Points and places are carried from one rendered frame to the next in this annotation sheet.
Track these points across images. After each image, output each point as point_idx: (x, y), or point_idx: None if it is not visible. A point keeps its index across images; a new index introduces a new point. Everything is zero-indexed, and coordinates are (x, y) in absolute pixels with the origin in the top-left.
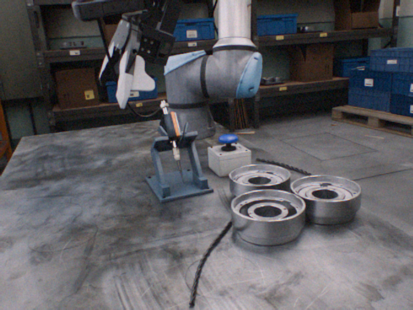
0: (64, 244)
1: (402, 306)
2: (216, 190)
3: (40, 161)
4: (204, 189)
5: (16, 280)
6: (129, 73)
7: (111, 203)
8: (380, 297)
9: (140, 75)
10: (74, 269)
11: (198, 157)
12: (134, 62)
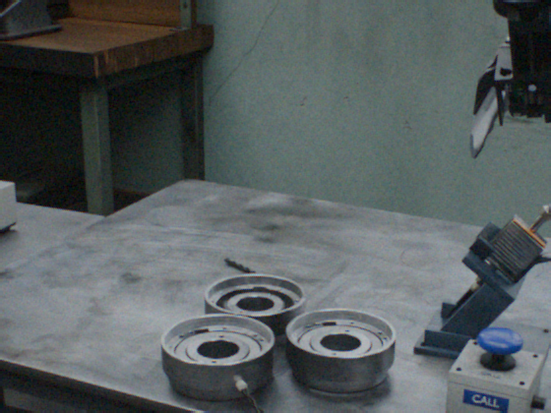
0: (413, 254)
1: (67, 310)
2: (413, 354)
3: None
4: (422, 340)
5: (379, 232)
6: (473, 109)
7: None
8: (89, 310)
9: (483, 122)
10: (357, 248)
11: (463, 305)
12: (481, 97)
